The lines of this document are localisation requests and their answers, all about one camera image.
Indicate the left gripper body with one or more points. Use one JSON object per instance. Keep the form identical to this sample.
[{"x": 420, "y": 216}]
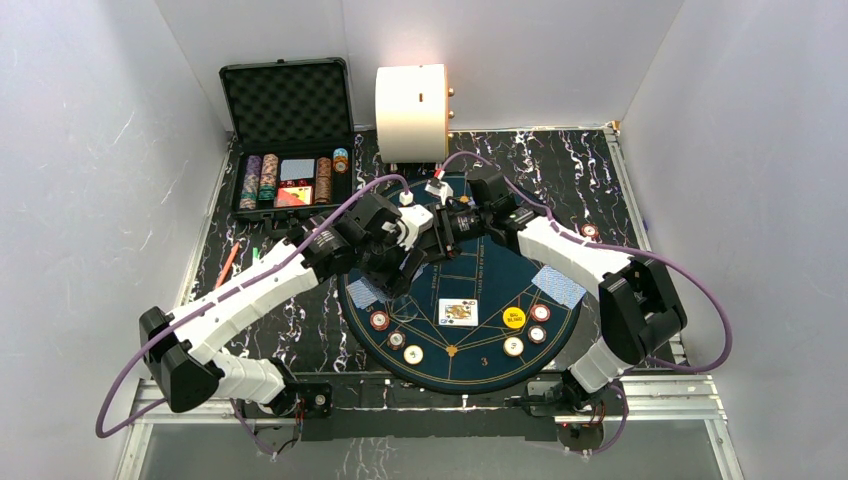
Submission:
[{"x": 387, "y": 273}]

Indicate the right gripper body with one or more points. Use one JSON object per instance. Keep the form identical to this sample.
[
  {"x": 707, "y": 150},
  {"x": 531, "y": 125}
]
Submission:
[{"x": 460, "y": 227}]

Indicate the dealt card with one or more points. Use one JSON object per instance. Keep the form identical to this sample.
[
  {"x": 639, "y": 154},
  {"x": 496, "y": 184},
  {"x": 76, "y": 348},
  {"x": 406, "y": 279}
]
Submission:
[
  {"x": 576, "y": 298},
  {"x": 363, "y": 293}
]

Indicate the clear dealer button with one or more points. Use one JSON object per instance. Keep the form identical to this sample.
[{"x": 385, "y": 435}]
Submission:
[{"x": 404, "y": 311}]

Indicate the red chips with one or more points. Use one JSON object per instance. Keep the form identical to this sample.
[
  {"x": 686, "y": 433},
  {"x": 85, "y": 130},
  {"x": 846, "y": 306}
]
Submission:
[
  {"x": 379, "y": 320},
  {"x": 540, "y": 313}
]

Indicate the brown chips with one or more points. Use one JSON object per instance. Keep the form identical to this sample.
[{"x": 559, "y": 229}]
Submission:
[
  {"x": 396, "y": 340},
  {"x": 536, "y": 334}
]

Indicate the queen of spades card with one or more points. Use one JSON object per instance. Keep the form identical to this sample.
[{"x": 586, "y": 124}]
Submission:
[{"x": 458, "y": 312}]

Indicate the yellow chips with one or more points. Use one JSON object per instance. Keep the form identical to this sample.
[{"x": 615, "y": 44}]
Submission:
[
  {"x": 513, "y": 346},
  {"x": 413, "y": 354}
]

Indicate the yellow big blind button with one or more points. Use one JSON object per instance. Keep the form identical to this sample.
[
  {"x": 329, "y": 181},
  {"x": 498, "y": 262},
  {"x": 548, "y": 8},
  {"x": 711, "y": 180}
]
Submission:
[{"x": 514, "y": 318}]

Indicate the red poker chip stack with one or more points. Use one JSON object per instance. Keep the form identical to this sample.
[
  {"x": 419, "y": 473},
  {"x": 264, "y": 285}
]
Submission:
[{"x": 590, "y": 231}]

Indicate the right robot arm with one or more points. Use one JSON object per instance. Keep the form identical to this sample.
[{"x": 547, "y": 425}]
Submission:
[{"x": 640, "y": 308}]

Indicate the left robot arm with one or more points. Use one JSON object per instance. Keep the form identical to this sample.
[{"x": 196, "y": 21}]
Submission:
[{"x": 184, "y": 347}]

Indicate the round blue poker mat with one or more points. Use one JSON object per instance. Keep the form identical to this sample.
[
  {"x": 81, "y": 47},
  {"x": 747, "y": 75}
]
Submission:
[{"x": 465, "y": 360}]

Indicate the brown chip row in case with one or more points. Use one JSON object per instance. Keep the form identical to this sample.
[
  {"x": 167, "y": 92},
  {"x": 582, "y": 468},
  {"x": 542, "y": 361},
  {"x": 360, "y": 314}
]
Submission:
[{"x": 323, "y": 181}]

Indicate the red card box in case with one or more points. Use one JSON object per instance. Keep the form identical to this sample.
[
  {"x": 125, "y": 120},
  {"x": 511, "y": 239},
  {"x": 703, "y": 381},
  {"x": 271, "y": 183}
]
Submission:
[{"x": 295, "y": 196}]

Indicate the orange blue chip stack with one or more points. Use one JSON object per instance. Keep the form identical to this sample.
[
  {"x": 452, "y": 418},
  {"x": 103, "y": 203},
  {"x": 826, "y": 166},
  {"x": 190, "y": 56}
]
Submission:
[{"x": 341, "y": 160}]

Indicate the white cylindrical device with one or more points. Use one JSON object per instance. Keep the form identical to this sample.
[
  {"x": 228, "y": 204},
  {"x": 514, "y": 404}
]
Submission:
[{"x": 412, "y": 113}]

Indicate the card deck in case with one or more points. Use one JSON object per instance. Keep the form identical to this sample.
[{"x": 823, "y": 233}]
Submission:
[{"x": 296, "y": 169}]

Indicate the pink green chip row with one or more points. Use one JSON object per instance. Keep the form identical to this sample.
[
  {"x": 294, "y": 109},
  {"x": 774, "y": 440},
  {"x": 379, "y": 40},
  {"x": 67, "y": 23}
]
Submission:
[{"x": 268, "y": 177}]

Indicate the orange pen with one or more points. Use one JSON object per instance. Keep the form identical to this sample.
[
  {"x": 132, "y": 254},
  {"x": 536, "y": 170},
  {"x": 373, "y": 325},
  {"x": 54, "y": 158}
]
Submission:
[{"x": 226, "y": 268}]

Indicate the purple chip row in case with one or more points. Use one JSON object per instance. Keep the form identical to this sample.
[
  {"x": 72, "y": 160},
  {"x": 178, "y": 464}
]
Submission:
[{"x": 249, "y": 193}]

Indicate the black chip carrying case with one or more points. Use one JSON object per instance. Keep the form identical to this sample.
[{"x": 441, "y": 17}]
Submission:
[{"x": 295, "y": 110}]

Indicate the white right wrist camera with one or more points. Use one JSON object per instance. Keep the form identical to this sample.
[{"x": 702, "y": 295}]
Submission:
[{"x": 439, "y": 189}]

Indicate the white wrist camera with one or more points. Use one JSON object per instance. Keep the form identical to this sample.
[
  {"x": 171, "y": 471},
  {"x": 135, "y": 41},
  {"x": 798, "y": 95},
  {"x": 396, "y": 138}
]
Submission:
[
  {"x": 439, "y": 189},
  {"x": 414, "y": 221}
]

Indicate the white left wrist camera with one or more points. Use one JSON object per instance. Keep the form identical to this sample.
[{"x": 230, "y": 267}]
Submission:
[{"x": 414, "y": 221}]

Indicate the aluminium frame rail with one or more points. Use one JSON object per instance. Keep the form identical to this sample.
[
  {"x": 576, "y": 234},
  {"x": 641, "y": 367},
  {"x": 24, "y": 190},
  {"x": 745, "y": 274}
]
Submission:
[{"x": 664, "y": 395}]

